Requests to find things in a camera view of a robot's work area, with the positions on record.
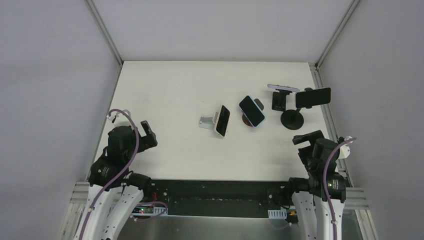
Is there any black round-base phone stand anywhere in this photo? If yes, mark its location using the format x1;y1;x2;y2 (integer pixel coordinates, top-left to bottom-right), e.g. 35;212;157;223
280;107;305;130

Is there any lavender phone black screen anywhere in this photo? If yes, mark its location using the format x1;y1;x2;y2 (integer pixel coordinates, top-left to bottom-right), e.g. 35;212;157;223
295;87;332;109

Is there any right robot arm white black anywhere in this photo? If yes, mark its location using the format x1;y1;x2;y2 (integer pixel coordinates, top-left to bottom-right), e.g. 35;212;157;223
282;130;347;240

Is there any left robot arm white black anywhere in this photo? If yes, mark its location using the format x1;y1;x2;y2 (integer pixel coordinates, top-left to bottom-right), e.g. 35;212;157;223
74;120;158;240

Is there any black folding phone stand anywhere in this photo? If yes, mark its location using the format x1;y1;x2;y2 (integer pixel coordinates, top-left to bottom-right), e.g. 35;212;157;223
271;90;292;112

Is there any lavender phone seen edge-on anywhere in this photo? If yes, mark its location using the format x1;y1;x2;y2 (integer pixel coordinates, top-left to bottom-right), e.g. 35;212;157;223
267;84;301;93

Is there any white folding phone stand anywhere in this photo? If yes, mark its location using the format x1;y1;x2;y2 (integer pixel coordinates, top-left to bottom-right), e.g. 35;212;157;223
198;112;219;130

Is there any light blue phone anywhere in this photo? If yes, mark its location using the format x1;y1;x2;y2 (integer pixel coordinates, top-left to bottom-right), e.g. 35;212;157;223
238;95;267;128

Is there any wooden round-base phone stand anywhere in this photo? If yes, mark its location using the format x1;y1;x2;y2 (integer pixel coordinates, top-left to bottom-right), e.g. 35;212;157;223
241;98;265;127

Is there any cream phone black screen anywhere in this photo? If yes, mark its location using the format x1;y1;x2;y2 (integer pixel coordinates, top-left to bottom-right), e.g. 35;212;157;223
213;105;230;137

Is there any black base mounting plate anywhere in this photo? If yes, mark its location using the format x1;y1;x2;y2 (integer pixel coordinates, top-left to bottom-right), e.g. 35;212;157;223
142;179;293;219

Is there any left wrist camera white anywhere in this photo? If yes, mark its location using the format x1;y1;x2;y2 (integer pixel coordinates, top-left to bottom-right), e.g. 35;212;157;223
106;111;132;127

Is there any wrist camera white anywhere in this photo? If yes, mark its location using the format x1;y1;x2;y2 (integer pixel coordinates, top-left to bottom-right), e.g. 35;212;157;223
106;111;132;127
337;136;352;160

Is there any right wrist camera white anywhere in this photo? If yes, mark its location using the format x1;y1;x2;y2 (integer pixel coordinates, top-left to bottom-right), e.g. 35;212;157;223
337;136;352;160

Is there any right white cable duct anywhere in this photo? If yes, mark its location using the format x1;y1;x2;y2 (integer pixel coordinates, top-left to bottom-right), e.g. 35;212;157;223
267;208;287;220

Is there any white cable duct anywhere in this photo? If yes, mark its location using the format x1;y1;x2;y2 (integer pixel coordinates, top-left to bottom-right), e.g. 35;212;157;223
131;205;168;217
267;208;287;220

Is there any orange connector with wires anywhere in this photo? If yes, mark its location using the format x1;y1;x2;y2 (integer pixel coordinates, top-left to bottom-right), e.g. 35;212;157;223
286;211;299;225

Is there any left white cable duct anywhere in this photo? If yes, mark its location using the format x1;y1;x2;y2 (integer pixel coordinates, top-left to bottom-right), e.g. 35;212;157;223
131;205;168;217

